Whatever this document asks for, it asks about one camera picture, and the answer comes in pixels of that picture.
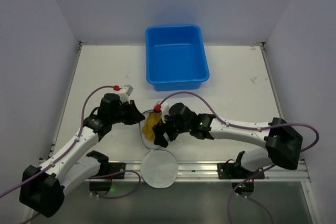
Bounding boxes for yellow bra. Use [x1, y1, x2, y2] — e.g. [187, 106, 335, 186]
[141, 111, 161, 142]

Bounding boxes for white mesh laundry bag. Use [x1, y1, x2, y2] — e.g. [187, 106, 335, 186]
[139, 120, 179, 189]

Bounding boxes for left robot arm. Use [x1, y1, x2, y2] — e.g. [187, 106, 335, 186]
[19, 86, 145, 217]

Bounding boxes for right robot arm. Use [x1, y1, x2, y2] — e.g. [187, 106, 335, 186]
[152, 103, 303, 173]

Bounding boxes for blue plastic bin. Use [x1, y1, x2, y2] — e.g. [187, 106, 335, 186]
[145, 24, 210, 91]

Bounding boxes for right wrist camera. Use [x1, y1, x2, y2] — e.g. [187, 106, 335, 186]
[153, 102, 170, 123]

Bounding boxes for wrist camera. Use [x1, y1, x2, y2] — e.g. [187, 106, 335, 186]
[113, 85, 133, 103]
[153, 102, 170, 123]

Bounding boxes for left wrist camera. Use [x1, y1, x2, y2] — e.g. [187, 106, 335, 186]
[113, 85, 133, 103]

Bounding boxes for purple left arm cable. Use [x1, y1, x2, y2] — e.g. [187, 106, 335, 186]
[0, 84, 142, 224]

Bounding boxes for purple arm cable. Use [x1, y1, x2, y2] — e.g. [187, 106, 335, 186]
[0, 84, 142, 224]
[160, 91, 321, 224]

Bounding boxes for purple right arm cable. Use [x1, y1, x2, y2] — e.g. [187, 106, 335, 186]
[160, 91, 321, 224]

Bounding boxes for aluminium mounting rail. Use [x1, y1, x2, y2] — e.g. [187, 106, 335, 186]
[86, 159, 309, 183]

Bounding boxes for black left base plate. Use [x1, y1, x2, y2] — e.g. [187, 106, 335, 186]
[108, 162, 126, 179]

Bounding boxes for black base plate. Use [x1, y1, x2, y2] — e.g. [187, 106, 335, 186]
[217, 159, 265, 180]
[108, 162, 126, 179]

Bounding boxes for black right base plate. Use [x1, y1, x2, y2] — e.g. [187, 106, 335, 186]
[217, 159, 265, 180]

